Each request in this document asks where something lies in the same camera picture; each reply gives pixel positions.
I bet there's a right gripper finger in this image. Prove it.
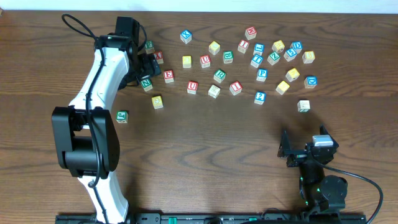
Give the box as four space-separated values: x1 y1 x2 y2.
277 130 292 158
320 125 339 148

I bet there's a green N block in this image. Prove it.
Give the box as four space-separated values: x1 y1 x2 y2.
140 78 153 91

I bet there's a red E block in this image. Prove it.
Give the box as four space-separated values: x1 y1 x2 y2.
164 70 174 83

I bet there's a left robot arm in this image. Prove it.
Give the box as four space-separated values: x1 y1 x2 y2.
52 33 160 223

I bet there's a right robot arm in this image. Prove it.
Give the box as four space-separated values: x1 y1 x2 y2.
277 126 348 221

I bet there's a green F block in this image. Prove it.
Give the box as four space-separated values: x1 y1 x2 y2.
144 40 155 54

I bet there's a white F block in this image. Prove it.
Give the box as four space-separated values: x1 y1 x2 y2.
297 100 310 113

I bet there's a yellow block lower left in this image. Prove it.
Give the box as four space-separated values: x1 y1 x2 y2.
152 95 164 109

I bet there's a yellow block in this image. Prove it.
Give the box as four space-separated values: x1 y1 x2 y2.
152 95 164 109
302 51 316 64
182 55 192 68
208 41 221 55
272 40 285 54
275 81 290 95

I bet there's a yellow block centre left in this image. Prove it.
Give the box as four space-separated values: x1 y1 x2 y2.
182 55 192 68

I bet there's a blue X block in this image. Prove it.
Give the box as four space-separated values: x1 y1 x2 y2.
180 30 192 44

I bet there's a red U block lower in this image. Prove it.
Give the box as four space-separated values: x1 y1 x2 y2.
187 81 198 95

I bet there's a red u block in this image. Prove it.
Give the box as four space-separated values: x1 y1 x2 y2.
187 81 198 95
200 55 211 68

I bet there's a blue D block lower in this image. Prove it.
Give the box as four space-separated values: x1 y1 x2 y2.
304 76 318 88

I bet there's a blue d block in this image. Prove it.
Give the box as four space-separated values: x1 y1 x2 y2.
290 41 303 54
304 76 318 88

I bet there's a blue 2 block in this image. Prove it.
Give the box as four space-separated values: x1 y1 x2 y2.
254 91 266 105

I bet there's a red U block upper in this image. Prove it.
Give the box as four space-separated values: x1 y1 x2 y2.
200 55 211 68

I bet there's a green J block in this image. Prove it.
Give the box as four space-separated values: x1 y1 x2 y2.
116 111 129 123

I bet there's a yellow block lower right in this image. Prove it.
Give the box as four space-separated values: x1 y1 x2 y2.
275 81 290 95

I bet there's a yellow block mid right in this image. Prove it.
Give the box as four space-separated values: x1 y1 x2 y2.
285 68 300 82

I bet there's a yellow block upper centre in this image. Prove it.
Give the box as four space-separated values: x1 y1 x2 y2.
208 41 221 55

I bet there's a white K block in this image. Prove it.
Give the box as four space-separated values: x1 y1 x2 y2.
208 85 221 98

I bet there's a green R block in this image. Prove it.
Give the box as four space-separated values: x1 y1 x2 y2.
213 69 226 83

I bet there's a yellow block far right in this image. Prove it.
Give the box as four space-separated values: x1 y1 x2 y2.
302 51 316 64

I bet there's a blue P block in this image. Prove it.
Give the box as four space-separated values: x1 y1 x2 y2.
256 68 268 82

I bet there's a red I block lower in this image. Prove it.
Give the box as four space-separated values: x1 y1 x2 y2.
229 81 243 95

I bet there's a red i block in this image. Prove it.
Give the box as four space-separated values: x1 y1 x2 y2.
238 40 249 54
229 81 243 95

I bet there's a green B block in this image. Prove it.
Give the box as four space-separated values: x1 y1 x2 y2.
223 50 234 63

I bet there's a blue S block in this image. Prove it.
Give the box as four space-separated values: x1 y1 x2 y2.
284 49 297 62

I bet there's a green Z block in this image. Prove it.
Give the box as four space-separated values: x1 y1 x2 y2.
267 52 280 65

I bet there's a blue D block upper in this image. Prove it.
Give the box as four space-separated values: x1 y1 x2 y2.
290 41 303 54

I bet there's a blue T block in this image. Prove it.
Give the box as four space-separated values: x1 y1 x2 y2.
250 54 264 68

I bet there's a yellow block upper right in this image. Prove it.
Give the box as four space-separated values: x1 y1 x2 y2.
272 40 285 54

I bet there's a red I block upper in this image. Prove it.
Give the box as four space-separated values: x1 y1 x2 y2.
238 40 249 54

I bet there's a blue L block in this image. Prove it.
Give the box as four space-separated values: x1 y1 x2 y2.
253 43 265 56

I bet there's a red H block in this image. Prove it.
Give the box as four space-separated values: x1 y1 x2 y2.
245 26 257 40

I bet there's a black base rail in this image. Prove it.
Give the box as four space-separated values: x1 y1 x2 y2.
55 212 368 224

